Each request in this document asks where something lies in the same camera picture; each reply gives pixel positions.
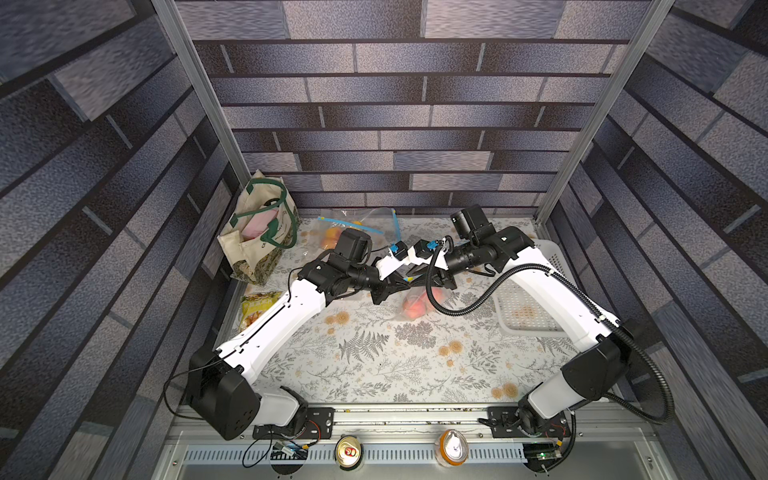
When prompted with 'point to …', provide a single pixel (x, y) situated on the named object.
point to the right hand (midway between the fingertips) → (409, 273)
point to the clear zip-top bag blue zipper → (380, 223)
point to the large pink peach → (415, 306)
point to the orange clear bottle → (451, 448)
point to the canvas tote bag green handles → (263, 231)
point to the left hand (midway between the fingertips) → (407, 282)
